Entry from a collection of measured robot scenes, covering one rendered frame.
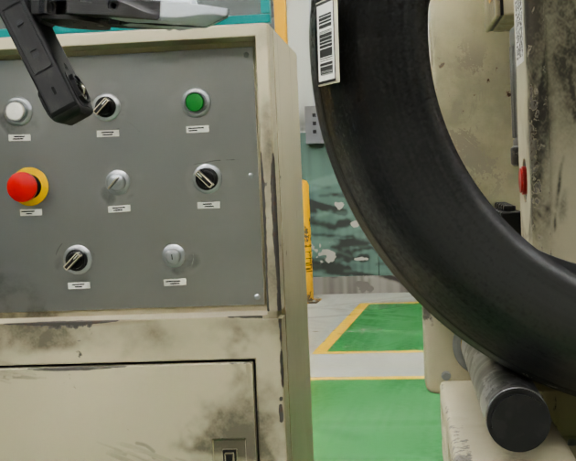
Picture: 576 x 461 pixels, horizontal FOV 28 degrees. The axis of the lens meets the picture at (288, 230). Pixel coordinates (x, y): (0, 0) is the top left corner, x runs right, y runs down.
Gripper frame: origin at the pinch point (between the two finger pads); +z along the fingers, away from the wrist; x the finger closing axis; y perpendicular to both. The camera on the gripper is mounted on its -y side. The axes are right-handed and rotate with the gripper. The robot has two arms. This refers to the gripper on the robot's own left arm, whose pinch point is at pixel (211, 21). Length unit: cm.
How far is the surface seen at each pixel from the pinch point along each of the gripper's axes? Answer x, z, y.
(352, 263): 893, -18, -98
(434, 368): 23.1, 20.8, -30.4
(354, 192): -7.9, 12.7, -12.6
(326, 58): -10.1, 10.1, -3.3
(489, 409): -11.1, 23.3, -27.0
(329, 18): -10.8, 10.2, -0.6
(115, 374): 52, -19, -40
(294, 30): 896, -82, 98
